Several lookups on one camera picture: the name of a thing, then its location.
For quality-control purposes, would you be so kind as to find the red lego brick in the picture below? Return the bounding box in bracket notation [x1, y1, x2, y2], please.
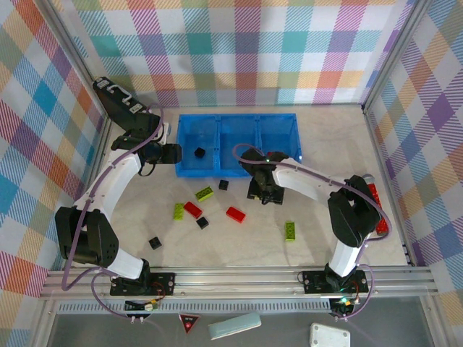
[183, 202, 203, 220]
[226, 205, 247, 224]

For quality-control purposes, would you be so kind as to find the blue three-compartment plastic bin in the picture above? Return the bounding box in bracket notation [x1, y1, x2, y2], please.
[174, 113, 302, 179]

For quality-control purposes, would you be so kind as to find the red cylinder with grey cap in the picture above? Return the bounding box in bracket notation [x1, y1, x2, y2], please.
[362, 173, 391, 236]

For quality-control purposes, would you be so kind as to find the perforated metal strip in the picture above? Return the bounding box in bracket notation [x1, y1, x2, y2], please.
[57, 301, 334, 314]

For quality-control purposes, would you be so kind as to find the pale grey-blue bar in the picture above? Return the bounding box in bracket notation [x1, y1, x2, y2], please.
[208, 312, 262, 340]

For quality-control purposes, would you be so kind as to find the red triangle sign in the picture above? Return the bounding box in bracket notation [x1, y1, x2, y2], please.
[179, 313, 200, 334]

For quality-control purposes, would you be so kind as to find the white square box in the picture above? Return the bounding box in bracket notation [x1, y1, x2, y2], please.
[309, 322, 352, 347]

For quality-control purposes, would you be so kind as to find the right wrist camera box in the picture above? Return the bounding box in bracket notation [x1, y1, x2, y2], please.
[239, 147, 268, 168]

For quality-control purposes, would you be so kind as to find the aluminium side rail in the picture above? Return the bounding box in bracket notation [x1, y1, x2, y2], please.
[64, 117, 113, 272]
[361, 104, 417, 268]

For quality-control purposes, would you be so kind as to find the black briefcase with silver handle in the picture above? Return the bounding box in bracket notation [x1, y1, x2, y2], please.
[92, 75, 160, 137]

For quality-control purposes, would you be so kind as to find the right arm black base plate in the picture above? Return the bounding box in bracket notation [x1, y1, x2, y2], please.
[301, 270, 370, 294]

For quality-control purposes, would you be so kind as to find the aluminium front rail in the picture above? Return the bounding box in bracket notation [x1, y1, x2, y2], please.
[38, 265, 441, 301]

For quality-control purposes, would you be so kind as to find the aluminium corner post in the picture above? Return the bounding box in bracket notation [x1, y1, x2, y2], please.
[32, 0, 113, 124]
[361, 0, 435, 113]

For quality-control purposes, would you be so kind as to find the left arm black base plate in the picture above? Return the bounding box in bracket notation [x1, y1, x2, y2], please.
[109, 271, 177, 297]

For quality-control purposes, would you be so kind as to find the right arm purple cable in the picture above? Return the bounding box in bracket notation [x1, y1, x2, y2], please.
[231, 143, 394, 322]

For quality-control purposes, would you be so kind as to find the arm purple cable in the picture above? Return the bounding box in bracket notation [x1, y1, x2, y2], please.
[61, 103, 166, 321]
[231, 143, 394, 322]

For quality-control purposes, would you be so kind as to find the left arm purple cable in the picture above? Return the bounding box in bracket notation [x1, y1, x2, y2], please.
[61, 103, 166, 321]

